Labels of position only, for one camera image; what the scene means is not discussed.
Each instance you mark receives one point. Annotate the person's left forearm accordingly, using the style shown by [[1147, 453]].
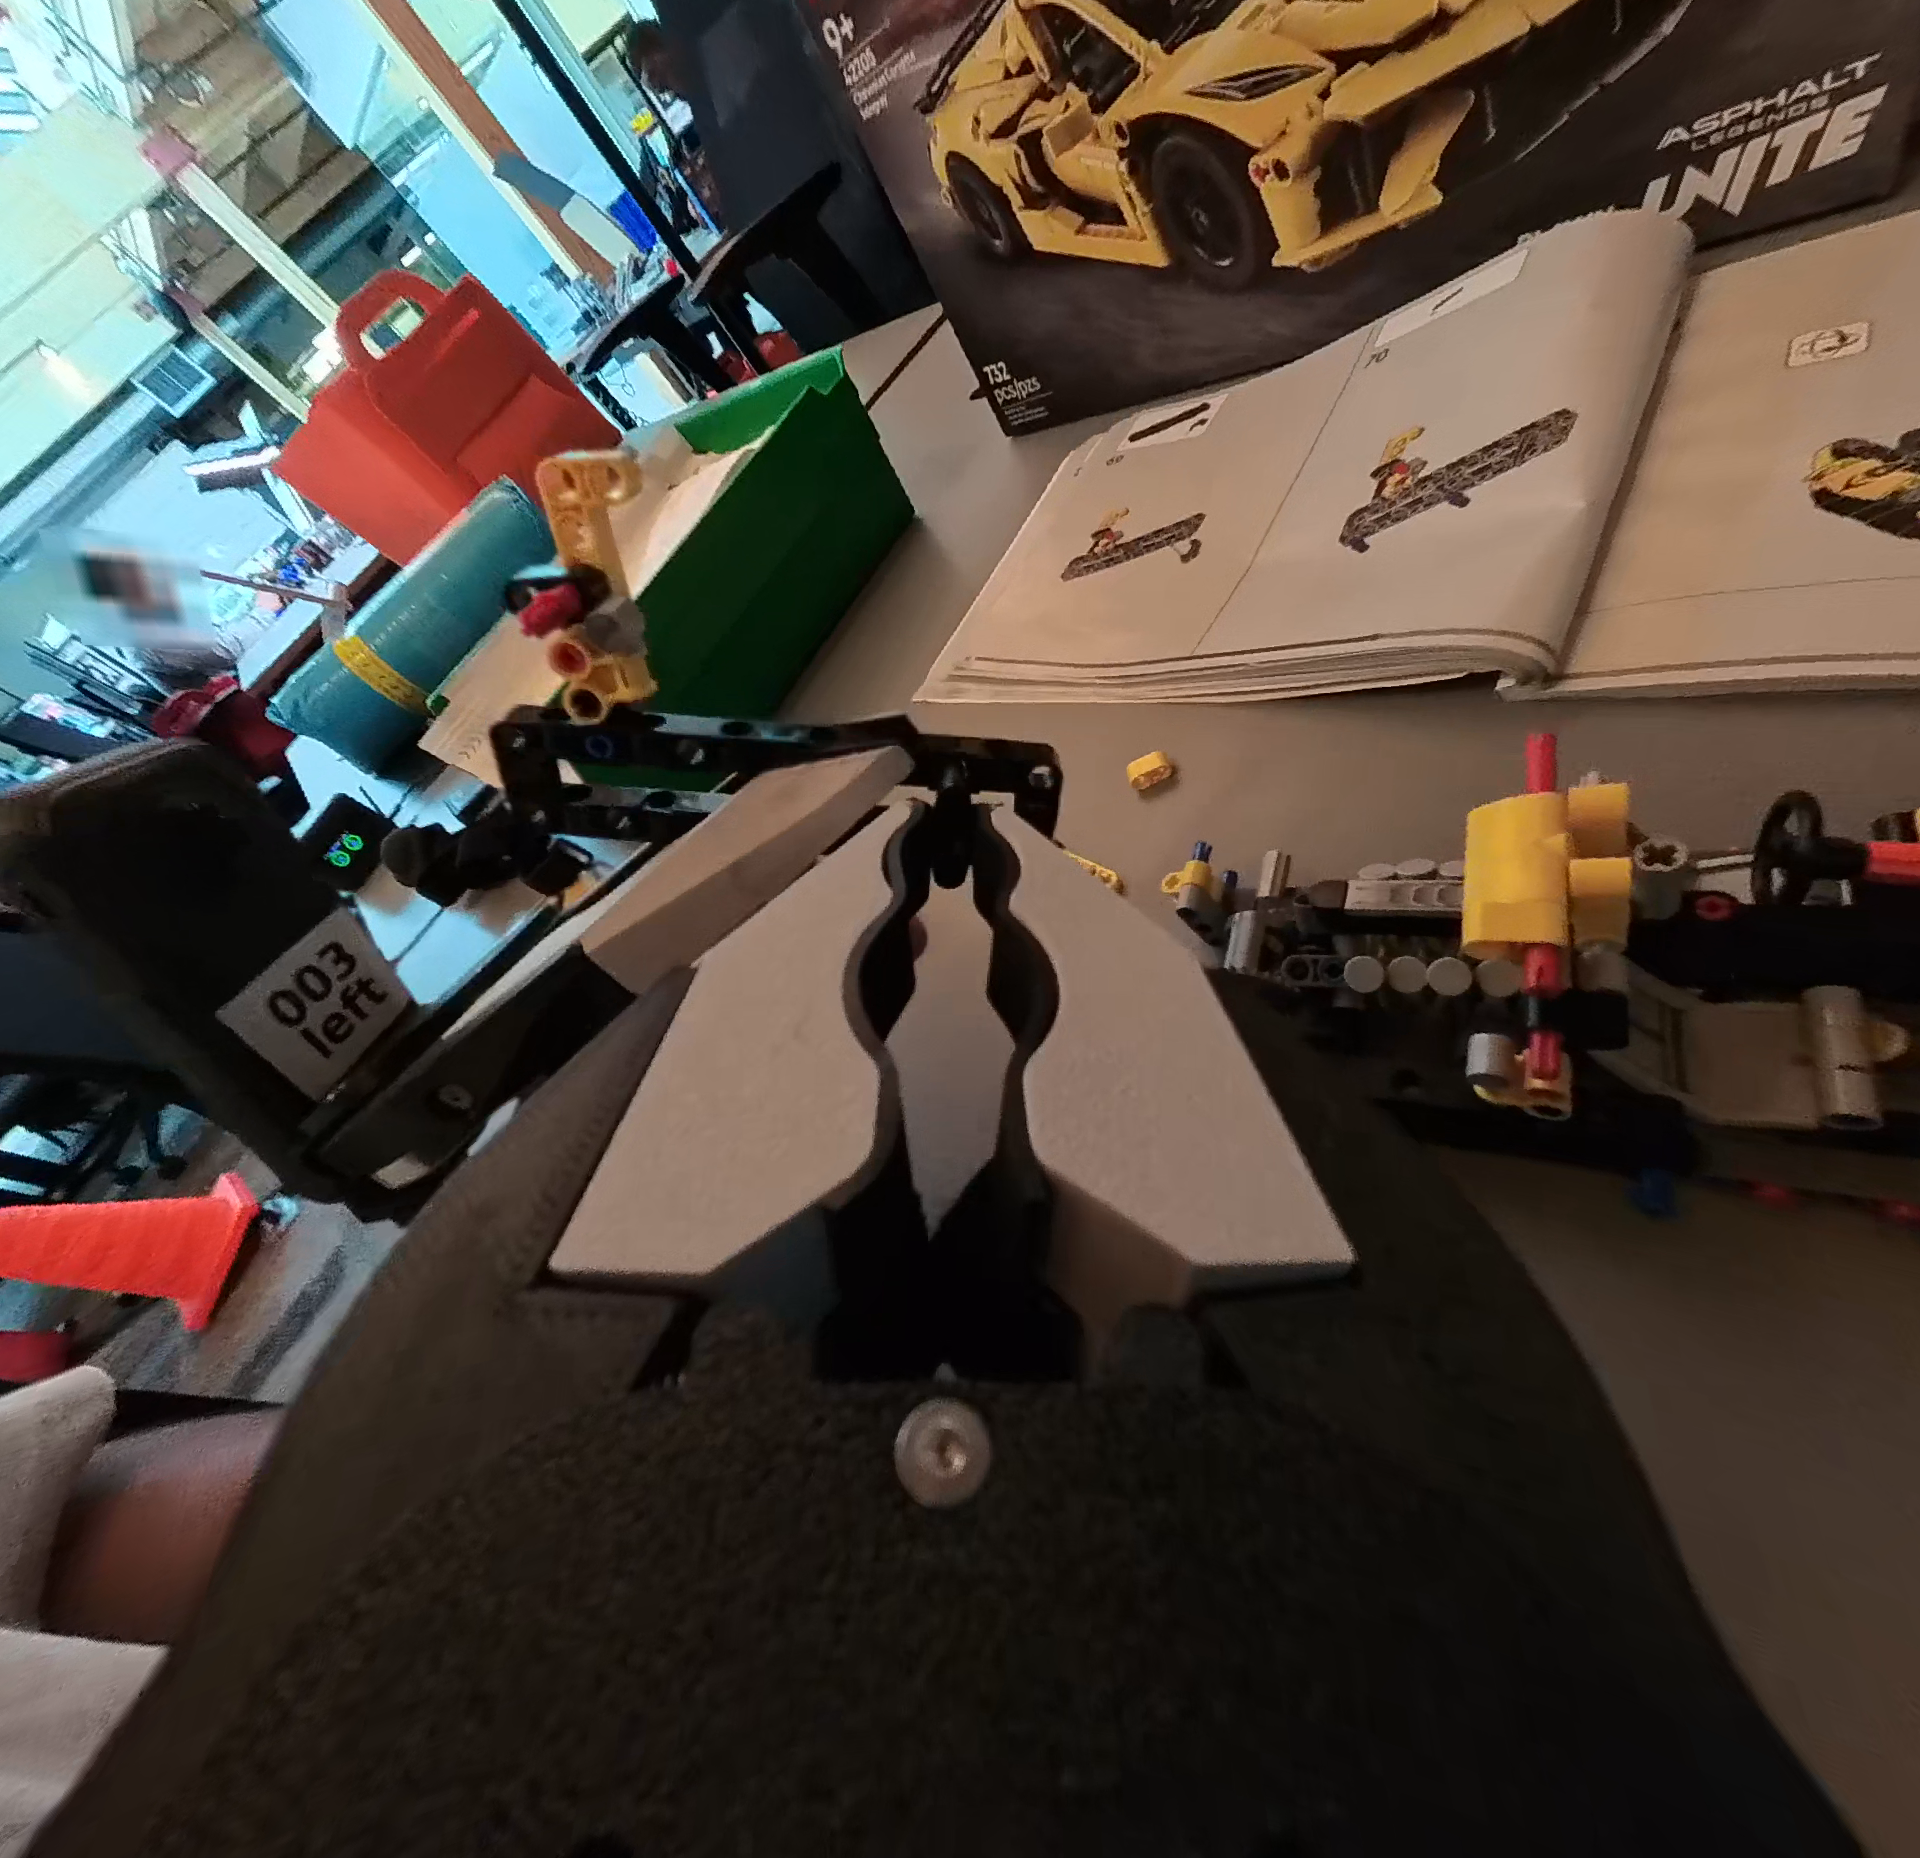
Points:
[[164, 1529]]

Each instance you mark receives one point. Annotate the small yellow toy brick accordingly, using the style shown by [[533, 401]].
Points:
[[1153, 773]]

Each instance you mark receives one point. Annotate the red bag-shaped container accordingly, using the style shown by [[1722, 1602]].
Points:
[[450, 434]]

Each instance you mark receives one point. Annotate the black toy brick frame assembly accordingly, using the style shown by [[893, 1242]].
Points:
[[644, 738]]

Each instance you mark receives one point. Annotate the red jacket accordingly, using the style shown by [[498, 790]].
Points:
[[227, 727]]

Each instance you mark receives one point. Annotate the toy car chassis assembly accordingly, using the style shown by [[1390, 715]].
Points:
[[1532, 852]]

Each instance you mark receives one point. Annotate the orange traffic cone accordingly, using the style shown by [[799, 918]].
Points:
[[121, 1243]]

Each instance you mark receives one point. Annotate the small yellow grey toy piece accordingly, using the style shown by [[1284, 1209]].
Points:
[[1199, 881]]

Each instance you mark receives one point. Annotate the black desk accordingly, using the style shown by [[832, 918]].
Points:
[[780, 237]]

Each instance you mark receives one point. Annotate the yellow toy beam with holes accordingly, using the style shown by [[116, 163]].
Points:
[[1096, 875]]

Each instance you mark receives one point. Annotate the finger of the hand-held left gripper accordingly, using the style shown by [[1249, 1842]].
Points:
[[750, 868]]

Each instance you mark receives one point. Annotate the black toy car set box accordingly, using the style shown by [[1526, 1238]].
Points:
[[1021, 312]]

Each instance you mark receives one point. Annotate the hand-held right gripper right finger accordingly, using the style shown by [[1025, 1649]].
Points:
[[1186, 1125]]

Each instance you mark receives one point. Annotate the open instruction booklet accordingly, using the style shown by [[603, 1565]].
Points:
[[1425, 570]]

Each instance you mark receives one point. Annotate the black device with green lights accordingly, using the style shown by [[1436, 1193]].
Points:
[[342, 840]]

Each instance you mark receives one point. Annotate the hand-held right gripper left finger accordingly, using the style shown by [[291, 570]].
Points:
[[720, 1110]]

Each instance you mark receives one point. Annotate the teal rolled mat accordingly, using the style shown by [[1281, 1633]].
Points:
[[434, 613]]

